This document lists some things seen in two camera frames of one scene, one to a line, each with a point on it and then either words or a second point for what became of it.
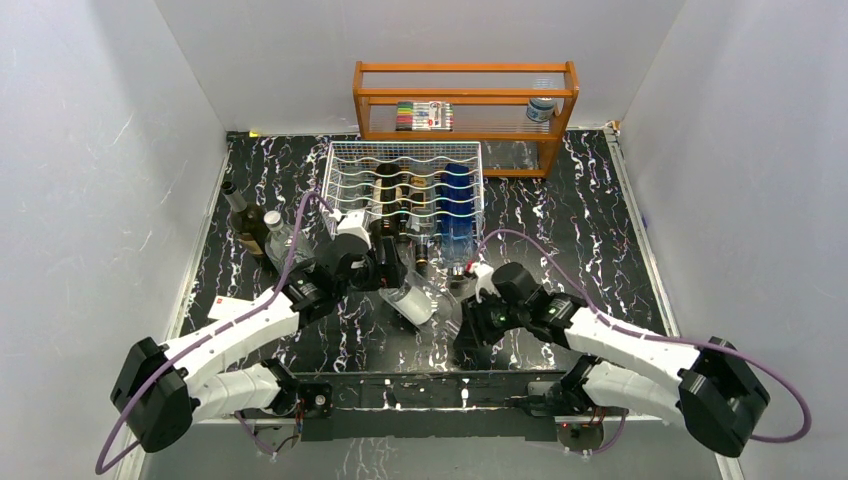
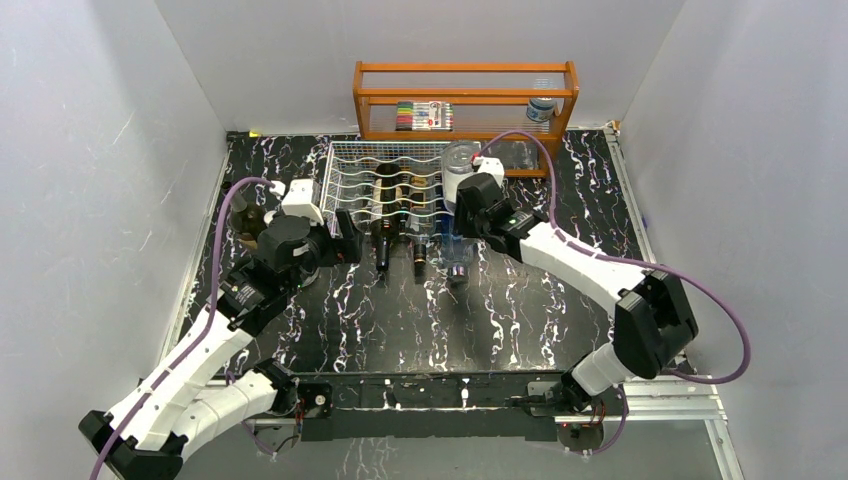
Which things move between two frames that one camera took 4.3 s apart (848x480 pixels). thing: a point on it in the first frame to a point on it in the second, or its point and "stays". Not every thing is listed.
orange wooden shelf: (516, 107) stays
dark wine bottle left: (247, 221) stays
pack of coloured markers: (424, 116) stays
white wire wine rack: (429, 191) stays
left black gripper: (388, 275) to (346, 250)
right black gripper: (473, 327) to (462, 227)
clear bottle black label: (419, 300) to (456, 161)
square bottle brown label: (421, 213) stays
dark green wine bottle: (387, 198) stays
